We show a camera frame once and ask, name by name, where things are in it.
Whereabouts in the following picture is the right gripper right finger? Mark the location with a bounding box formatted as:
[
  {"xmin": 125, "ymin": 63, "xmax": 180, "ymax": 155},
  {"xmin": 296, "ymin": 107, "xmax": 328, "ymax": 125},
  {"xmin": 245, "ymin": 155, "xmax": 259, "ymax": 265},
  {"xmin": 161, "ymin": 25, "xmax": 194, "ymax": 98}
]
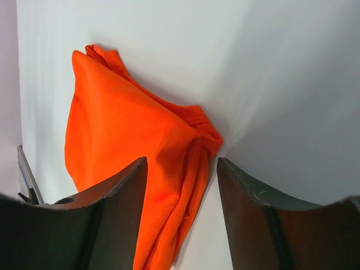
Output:
[{"xmin": 217, "ymin": 157, "xmax": 359, "ymax": 269}]

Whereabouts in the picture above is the left aluminium frame post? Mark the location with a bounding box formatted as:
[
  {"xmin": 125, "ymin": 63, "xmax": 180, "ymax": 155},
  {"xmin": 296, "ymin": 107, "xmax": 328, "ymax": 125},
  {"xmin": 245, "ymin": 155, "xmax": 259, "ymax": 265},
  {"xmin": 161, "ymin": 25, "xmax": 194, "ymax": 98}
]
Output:
[{"xmin": 17, "ymin": 145, "xmax": 44, "ymax": 205}]

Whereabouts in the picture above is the orange t-shirt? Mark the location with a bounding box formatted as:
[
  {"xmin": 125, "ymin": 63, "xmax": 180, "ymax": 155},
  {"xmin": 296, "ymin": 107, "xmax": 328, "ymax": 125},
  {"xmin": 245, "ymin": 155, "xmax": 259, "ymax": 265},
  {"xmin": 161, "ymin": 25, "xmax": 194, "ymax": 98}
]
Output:
[{"xmin": 64, "ymin": 44, "xmax": 223, "ymax": 269}]

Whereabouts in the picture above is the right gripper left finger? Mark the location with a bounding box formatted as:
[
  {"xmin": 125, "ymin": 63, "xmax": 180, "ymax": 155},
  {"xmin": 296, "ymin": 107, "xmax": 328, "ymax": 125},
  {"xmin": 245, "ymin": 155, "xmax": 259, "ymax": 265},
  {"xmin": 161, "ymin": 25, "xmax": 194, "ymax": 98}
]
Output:
[{"xmin": 1, "ymin": 157, "xmax": 147, "ymax": 269}]

